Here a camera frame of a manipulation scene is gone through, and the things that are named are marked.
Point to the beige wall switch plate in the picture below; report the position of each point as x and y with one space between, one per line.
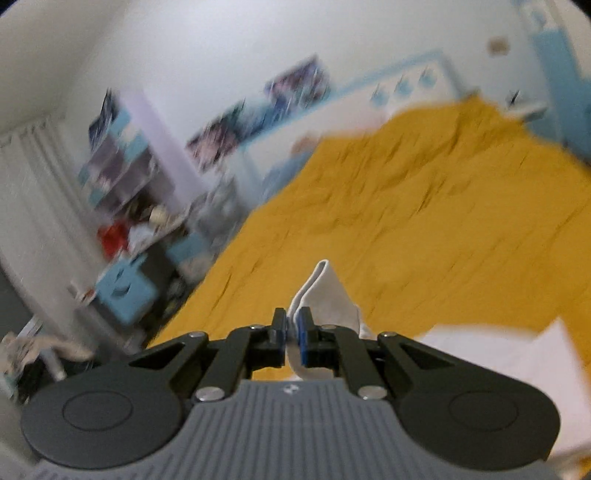
498 46

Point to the white curtain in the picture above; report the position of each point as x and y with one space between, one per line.
49 248

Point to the blue smiley desk chair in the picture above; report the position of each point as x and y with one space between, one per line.
125 291

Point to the white blue headboard with apples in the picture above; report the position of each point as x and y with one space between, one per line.
361 105

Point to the grey metal cart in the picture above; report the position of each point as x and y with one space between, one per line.
219 213

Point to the anime poster on wall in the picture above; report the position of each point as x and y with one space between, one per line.
292 92

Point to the wall shelf unit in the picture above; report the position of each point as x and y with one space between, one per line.
123 166

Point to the blue pillow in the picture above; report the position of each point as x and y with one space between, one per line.
281 175

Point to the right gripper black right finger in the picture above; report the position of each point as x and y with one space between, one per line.
386 368

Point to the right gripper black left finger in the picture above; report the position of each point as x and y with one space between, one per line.
200 369

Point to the blue wardrobe with mirror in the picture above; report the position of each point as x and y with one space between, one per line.
569 89

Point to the mustard yellow bed quilt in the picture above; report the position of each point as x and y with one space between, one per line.
446 214

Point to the red bag on desk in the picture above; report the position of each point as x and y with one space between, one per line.
113 238

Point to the white Nevada sweatshirt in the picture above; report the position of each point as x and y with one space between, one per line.
547 361

